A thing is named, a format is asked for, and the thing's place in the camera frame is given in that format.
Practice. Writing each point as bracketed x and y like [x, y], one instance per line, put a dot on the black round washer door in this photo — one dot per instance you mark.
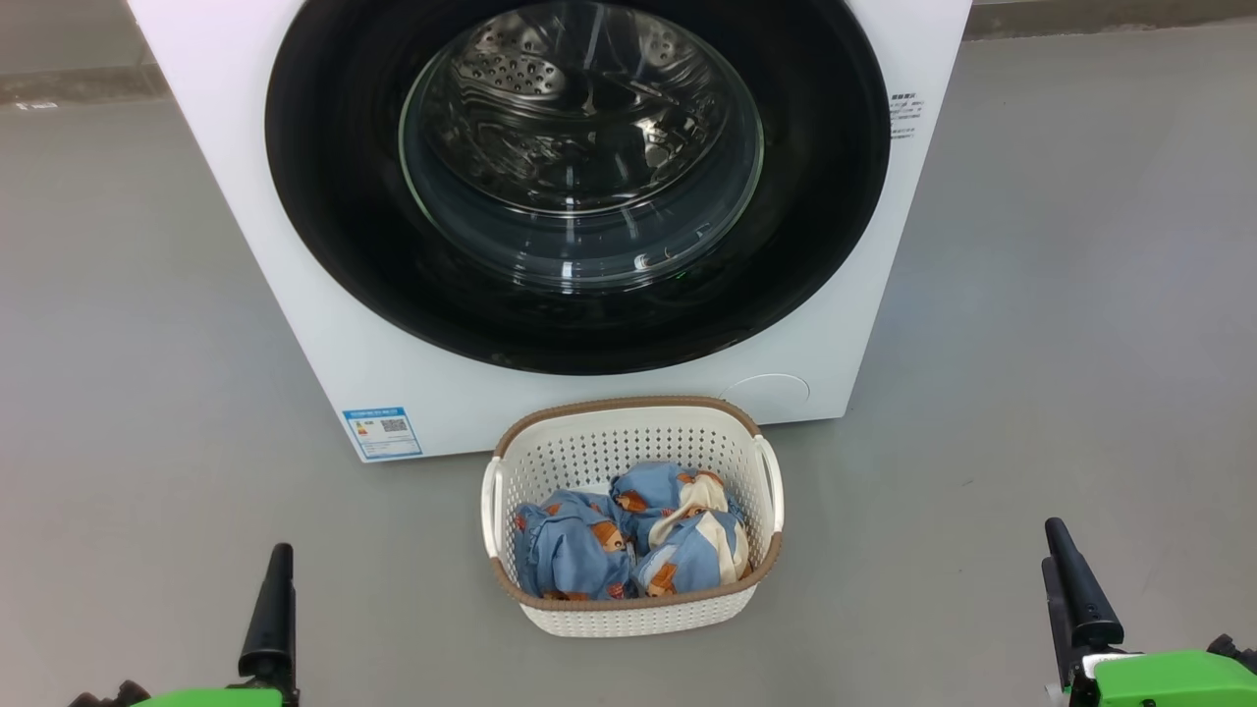
[334, 196]

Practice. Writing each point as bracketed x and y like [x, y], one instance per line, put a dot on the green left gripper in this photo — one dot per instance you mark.
[216, 699]

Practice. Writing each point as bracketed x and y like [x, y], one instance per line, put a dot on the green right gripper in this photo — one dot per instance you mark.
[1169, 682]

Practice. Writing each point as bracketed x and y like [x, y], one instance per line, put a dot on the blue energy label sticker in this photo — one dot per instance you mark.
[383, 434]

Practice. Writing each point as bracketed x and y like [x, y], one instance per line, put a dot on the blue and cream garment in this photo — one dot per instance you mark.
[697, 550]

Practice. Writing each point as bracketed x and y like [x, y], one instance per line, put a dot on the blue bear print garment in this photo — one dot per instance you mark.
[570, 555]

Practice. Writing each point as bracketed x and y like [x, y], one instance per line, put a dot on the cream perforated laundry basket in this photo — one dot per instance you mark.
[589, 447]

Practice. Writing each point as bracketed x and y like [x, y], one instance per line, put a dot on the round white filter cover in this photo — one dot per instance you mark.
[766, 398]

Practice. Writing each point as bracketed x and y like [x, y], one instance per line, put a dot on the white front-load washing machine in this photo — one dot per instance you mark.
[245, 245]

